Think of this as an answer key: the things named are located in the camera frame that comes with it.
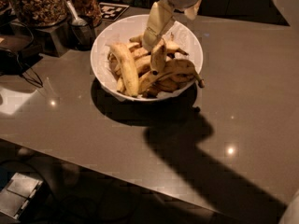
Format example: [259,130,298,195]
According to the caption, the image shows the left long banana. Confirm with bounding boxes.
[109,43,139,97]

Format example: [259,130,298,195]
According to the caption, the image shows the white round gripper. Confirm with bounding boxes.
[142,0,202,51]

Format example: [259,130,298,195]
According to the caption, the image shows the metal stand block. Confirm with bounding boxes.
[32,21,70,57]

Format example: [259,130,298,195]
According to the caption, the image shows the black device with cable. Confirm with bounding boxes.
[0,21,43,88]

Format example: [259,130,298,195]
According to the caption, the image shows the right banana with stem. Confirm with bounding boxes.
[139,59,205,93]

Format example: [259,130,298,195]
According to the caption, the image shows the black white marker tag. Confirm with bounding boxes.
[100,2,129,21]

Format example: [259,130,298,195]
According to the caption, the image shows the curved banana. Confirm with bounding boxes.
[150,38,166,75]

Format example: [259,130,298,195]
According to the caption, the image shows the metal spoon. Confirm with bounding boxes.
[64,0,87,26]

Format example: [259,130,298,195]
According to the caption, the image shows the glass jar of nuts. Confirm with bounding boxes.
[10,0,67,27]

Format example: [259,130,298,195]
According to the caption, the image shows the grey box on floor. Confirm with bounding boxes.
[0,173,43,221]

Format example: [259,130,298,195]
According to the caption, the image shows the dark cup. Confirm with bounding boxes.
[67,16,95,50]

